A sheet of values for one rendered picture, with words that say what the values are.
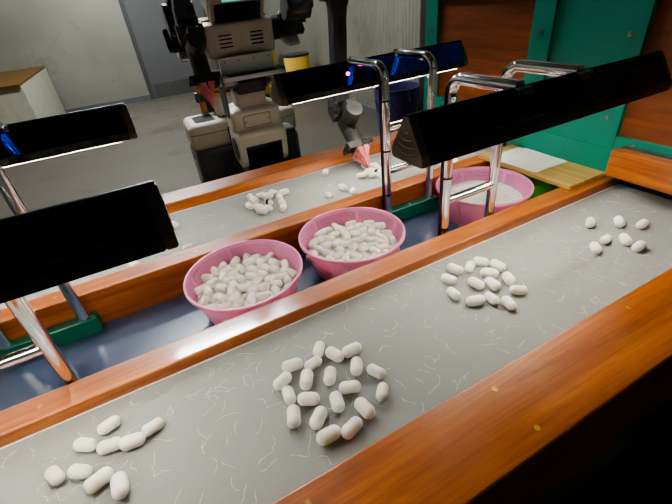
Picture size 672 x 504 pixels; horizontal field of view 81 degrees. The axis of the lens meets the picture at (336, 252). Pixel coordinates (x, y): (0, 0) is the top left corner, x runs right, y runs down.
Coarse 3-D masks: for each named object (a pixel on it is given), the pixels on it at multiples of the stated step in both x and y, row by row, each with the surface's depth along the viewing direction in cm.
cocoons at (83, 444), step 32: (640, 224) 91; (448, 288) 79; (480, 288) 79; (512, 288) 77; (320, 352) 68; (352, 352) 68; (352, 384) 61; (384, 384) 61; (288, 416) 58; (320, 416) 57; (96, 448) 57; (128, 448) 57; (96, 480) 53
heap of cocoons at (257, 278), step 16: (256, 256) 98; (272, 256) 98; (224, 272) 94; (240, 272) 94; (256, 272) 93; (272, 272) 93; (288, 272) 91; (208, 288) 89; (224, 288) 89; (240, 288) 88; (256, 288) 88; (272, 288) 86; (208, 304) 87; (224, 304) 83; (240, 304) 84; (224, 320) 81
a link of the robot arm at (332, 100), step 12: (324, 0) 118; (336, 0) 119; (348, 0) 121; (336, 12) 121; (336, 24) 123; (336, 36) 125; (336, 48) 127; (336, 60) 129; (336, 96) 136; (348, 96) 138; (336, 108) 138
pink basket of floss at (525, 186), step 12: (468, 168) 125; (480, 168) 124; (456, 180) 125; (480, 180) 125; (504, 180) 121; (516, 180) 118; (528, 180) 113; (528, 192) 111; (456, 204) 108; (468, 204) 105; (480, 204) 104; (504, 204) 103; (516, 204) 105; (456, 216) 112; (468, 216) 109; (480, 216) 107
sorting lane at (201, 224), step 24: (336, 168) 143; (360, 168) 141; (408, 168) 136; (264, 192) 131; (312, 192) 127; (336, 192) 126; (360, 192) 124; (192, 216) 121; (216, 216) 120; (240, 216) 118; (264, 216) 117; (192, 240) 109
